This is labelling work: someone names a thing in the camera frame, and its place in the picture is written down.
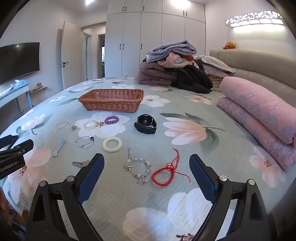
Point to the black jacket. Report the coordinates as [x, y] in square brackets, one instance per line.
[192, 80]

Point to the wooden wall shelf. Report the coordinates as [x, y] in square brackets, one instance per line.
[38, 88]

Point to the gold earrings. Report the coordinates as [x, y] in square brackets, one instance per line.
[74, 127]

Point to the stack of folded blankets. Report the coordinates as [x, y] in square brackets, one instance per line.
[216, 77]

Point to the light blue hair clip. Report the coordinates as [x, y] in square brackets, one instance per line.
[59, 147]

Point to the ceiling light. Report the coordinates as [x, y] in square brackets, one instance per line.
[185, 1]
[88, 1]

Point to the silver hair clip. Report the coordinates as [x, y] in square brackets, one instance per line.
[79, 163]

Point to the beige padded headboard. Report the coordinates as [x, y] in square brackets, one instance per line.
[261, 67]

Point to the orange plush toy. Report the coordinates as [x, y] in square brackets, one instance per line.
[229, 45]

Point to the white desk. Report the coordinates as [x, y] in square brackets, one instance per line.
[13, 91]

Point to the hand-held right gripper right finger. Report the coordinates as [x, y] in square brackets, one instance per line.
[203, 178]

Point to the white lace blanket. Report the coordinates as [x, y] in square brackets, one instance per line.
[215, 61]

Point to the pink rolled quilt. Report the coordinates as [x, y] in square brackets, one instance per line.
[259, 109]

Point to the white wall lamp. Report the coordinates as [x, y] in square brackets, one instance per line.
[252, 20]

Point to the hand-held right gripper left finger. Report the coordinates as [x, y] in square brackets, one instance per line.
[91, 178]

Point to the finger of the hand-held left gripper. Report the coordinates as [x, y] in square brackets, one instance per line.
[24, 146]
[7, 141]

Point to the brown wicker basket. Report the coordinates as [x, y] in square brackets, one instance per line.
[111, 102]

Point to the orange garment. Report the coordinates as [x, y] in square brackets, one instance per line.
[190, 57]

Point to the black smartwatch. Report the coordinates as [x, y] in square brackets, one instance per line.
[141, 127]

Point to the white door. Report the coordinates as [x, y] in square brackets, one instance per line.
[70, 55]

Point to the white wardrobe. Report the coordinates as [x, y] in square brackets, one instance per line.
[157, 34]

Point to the black television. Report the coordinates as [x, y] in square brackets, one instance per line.
[18, 61]

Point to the thin silver bangle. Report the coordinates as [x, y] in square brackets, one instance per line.
[92, 138]

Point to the pale pink garment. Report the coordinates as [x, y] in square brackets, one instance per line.
[173, 61]

